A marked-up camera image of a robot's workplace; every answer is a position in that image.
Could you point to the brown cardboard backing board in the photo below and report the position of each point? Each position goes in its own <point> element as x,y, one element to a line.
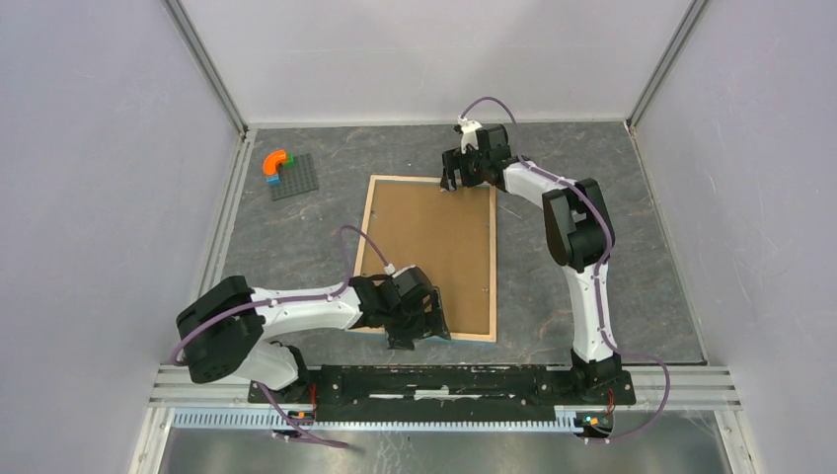
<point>431,248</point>

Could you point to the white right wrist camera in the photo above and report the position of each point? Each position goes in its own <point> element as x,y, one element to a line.
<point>468,129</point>

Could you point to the light wooden picture frame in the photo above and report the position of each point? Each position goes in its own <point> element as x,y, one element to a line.
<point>494,261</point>

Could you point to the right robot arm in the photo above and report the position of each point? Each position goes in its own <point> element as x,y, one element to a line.
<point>578,234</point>

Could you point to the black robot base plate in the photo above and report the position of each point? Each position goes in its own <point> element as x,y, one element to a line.
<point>450,393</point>

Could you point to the grey building block baseplate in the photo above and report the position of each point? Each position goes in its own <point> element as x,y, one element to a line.
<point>299,179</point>

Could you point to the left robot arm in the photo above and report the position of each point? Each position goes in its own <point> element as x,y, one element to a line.
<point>233,329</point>

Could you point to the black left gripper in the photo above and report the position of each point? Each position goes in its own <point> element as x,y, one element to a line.
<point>426,323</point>

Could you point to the aluminium rail with cable comb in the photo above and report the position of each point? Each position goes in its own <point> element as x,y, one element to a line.
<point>238,404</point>

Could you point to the orange curved toy block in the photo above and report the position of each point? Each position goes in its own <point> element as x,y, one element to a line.
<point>274,162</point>

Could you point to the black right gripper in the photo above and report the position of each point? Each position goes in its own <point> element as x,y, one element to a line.
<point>452,161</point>

